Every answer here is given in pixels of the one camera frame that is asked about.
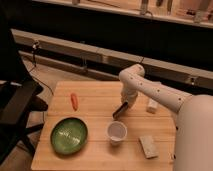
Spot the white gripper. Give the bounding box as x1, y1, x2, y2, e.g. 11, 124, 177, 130
121, 85, 138, 109

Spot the black eraser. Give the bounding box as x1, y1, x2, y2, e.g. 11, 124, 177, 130
112, 102, 128, 120

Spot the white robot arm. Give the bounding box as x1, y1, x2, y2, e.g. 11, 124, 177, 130
119, 64, 213, 171

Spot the white sponge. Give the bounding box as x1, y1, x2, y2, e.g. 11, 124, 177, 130
139, 135, 158, 159

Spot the white plastic bottle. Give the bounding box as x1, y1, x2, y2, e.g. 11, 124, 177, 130
146, 99, 158, 114

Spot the white paper cup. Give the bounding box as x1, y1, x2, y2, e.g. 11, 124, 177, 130
107, 121, 127, 146

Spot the orange carrot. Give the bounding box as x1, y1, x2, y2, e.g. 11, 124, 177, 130
71, 93, 78, 111

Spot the green bowl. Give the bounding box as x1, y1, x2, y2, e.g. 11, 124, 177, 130
50, 117, 88, 155

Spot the black chair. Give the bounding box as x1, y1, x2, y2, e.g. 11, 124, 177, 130
0, 19, 48, 165

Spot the black cable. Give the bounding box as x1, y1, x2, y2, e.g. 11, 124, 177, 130
20, 44, 55, 96

